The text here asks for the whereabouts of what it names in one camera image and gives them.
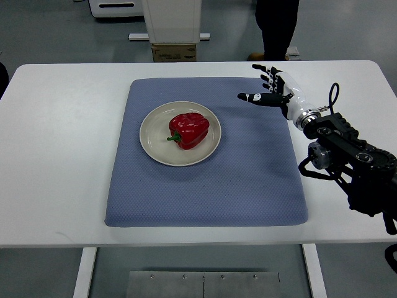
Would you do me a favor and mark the metal floor plate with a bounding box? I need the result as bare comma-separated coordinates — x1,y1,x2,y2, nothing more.
285,47,301,61

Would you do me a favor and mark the white cabinet with slot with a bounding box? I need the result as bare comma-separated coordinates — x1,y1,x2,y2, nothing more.
88,0,143,18

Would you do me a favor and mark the cardboard box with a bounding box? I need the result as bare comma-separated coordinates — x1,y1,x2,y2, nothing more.
151,44,197,63

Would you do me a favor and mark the black object at left edge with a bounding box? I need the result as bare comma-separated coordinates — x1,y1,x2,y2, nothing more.
0,63,9,97

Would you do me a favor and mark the white machine column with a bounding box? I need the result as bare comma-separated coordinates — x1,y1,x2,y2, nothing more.
128,0,210,44

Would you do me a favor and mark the blue textured mat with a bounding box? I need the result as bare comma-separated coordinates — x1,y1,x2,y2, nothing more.
105,78,308,227

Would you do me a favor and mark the grey metal base plate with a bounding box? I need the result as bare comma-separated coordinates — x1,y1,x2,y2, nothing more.
127,271,282,297

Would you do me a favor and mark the cream round plate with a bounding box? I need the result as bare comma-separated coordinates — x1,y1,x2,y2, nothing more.
140,101,221,166

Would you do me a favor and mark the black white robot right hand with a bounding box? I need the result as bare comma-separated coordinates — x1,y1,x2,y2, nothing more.
238,64,321,130

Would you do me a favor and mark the red bell pepper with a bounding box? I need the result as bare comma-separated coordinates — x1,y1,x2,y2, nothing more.
167,112,210,150

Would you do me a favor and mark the person in dark trousers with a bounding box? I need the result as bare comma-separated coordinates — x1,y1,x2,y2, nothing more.
248,0,300,61

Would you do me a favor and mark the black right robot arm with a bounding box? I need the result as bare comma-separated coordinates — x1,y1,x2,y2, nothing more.
298,83,396,235

